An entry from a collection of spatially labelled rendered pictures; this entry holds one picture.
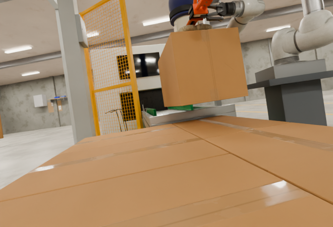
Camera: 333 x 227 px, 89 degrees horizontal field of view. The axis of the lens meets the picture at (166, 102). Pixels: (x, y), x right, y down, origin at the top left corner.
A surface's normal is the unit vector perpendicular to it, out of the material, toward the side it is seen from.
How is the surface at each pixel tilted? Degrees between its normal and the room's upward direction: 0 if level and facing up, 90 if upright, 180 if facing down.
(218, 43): 89
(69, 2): 90
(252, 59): 90
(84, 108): 90
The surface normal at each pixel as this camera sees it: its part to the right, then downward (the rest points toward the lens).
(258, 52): -0.12, 0.02
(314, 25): -0.83, 0.10
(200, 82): 0.17, -0.04
